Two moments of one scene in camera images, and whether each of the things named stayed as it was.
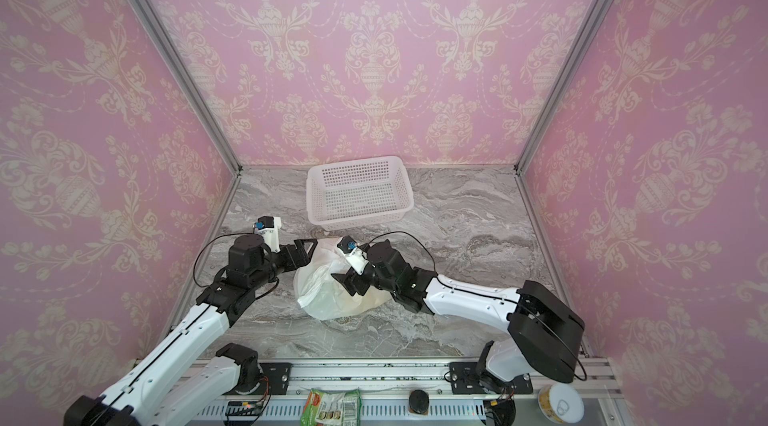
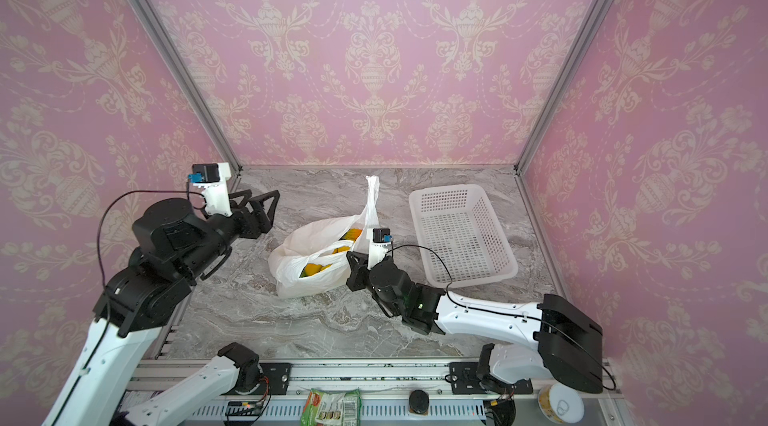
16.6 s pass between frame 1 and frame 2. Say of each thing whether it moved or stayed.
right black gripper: stayed
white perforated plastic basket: moved
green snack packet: stayed
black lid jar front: stayed
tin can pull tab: stayed
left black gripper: moved
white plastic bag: moved
